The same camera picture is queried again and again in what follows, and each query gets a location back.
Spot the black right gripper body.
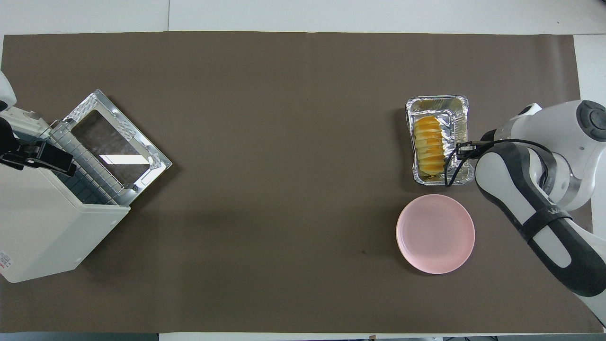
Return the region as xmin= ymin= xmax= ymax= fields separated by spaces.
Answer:
xmin=456 ymin=140 xmax=484 ymax=160

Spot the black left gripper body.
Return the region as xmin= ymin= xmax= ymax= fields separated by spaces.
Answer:
xmin=0 ymin=117 xmax=44 ymax=171

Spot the aluminium foil tray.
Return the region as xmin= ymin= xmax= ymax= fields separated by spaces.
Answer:
xmin=405 ymin=94 xmax=475 ymax=187

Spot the sliced yellow bread loaf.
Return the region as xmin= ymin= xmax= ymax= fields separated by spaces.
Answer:
xmin=413 ymin=115 xmax=447 ymax=177

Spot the metal oven rack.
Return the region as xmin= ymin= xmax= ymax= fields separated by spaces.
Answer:
xmin=49 ymin=120 xmax=139 ymax=206

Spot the glass oven door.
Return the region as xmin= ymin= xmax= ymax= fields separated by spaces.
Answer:
xmin=64 ymin=89 xmax=173 ymax=207

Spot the white toaster oven body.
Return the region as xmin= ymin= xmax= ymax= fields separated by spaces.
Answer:
xmin=0 ymin=106 xmax=131 ymax=284

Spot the pink round plate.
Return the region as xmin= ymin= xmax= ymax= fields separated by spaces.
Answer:
xmin=396 ymin=194 xmax=476 ymax=275

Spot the brown table mat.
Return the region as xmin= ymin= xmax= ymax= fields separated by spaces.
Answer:
xmin=0 ymin=31 xmax=605 ymax=334

